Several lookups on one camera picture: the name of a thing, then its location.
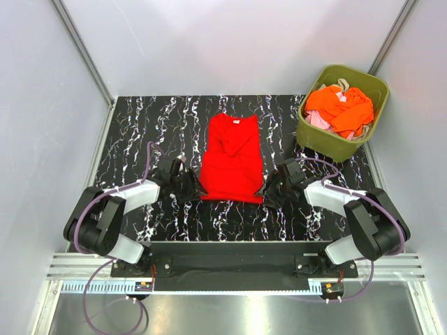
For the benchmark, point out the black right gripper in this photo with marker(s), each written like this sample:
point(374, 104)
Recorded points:
point(267, 188)

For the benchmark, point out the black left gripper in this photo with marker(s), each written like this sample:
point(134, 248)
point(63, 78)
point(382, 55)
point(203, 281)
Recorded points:
point(195, 189)

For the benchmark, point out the red t-shirt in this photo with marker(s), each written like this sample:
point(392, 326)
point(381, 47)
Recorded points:
point(232, 165)

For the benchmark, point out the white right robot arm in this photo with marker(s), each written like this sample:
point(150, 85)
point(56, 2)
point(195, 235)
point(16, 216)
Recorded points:
point(377, 228)

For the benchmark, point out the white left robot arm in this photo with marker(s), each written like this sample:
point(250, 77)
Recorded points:
point(95, 224)

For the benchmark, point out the olive green plastic bin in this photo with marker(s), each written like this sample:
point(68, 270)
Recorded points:
point(332, 145)

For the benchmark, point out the pink garment in bin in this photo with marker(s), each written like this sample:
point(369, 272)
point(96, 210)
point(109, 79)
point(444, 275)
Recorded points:
point(322, 107)

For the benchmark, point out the orange t-shirt in bin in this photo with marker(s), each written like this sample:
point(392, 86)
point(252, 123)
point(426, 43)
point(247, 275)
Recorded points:
point(346, 114)

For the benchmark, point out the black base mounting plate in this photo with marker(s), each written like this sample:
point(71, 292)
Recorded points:
point(230, 257)

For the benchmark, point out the left small controller board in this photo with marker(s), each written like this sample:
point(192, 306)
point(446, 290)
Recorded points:
point(144, 286)

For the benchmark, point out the small controller board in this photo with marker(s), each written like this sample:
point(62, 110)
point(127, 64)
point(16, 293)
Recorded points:
point(334, 288)
point(144, 286)

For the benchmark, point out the right small controller board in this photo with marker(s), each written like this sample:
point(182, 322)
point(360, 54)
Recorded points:
point(334, 288)

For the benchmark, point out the beige garment in bin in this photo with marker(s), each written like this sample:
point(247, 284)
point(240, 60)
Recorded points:
point(341, 86)

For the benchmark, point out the aluminium front rail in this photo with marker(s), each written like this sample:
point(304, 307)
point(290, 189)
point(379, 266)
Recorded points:
point(90, 274)

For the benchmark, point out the aluminium left corner post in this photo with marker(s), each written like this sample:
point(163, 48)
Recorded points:
point(78, 43)

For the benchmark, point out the aluminium corner post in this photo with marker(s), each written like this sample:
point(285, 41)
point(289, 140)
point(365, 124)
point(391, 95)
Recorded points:
point(78, 43)
point(392, 35)

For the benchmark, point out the aluminium right corner post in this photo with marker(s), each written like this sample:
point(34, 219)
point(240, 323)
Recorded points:
point(392, 35)

